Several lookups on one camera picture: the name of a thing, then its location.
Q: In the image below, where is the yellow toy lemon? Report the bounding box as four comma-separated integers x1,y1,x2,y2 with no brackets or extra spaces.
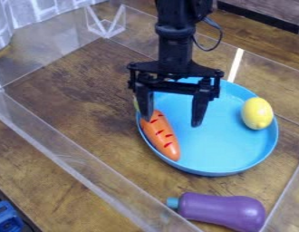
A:
240,97,273,130

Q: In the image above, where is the clear acrylic enclosure wall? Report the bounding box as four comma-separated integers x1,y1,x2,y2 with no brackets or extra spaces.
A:
0,0,299,232

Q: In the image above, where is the purple toy eggplant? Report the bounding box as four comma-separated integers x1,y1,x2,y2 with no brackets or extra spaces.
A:
165,192,267,232

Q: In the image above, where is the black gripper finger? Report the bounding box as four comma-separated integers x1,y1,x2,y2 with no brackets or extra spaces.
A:
136,85,153,121
190,92,212,127

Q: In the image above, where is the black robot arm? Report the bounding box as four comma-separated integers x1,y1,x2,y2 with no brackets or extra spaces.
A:
128,0,224,127

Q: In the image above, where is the dark wooden baseboard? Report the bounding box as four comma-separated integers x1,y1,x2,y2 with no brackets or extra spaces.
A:
216,0,299,34

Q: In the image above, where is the blue plastic crate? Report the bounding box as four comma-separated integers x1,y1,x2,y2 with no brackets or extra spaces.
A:
0,200,24,232

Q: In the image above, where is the blue plastic tray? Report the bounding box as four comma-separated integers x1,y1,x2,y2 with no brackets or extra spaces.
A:
136,75,280,178

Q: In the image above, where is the orange toy carrot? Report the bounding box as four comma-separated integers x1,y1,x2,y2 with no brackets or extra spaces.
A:
138,110,181,161

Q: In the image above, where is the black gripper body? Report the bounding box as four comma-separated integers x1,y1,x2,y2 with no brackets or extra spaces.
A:
126,24,224,100

